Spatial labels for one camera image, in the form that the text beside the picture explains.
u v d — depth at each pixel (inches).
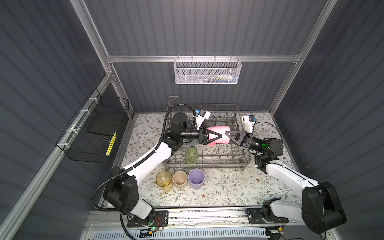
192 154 34.4
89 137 28.5
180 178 32.7
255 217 28.9
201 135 24.0
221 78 36.5
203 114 24.7
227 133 24.9
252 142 23.6
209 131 24.7
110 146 27.1
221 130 24.8
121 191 16.5
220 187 33.0
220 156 36.5
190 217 29.7
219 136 24.9
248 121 24.9
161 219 28.4
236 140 24.7
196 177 32.1
